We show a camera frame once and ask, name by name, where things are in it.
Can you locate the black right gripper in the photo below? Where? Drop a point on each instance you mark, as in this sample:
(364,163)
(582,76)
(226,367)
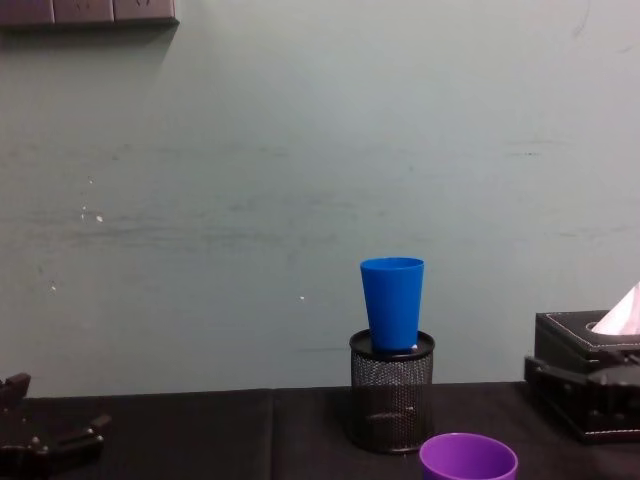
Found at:
(617,395)

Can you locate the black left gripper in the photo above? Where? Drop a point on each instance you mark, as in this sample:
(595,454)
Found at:
(15,462)

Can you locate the black leather tissue box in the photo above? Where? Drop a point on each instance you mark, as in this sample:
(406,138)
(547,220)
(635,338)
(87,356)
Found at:
(560,335)

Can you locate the white paper tissue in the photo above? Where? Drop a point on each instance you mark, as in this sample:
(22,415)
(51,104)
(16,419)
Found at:
(622,315)

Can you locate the purple plastic cup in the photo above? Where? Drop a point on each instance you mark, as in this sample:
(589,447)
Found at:
(467,462)

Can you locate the black mesh pen holder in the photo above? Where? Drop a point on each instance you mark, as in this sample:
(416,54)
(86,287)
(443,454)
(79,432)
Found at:
(390,400)

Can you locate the black table cloth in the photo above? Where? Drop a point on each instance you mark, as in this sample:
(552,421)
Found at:
(210,435)

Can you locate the blue plastic cup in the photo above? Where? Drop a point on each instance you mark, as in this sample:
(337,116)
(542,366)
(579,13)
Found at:
(392,305)

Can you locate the grey wall socket panel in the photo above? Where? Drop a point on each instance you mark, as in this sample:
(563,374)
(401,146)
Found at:
(85,11)

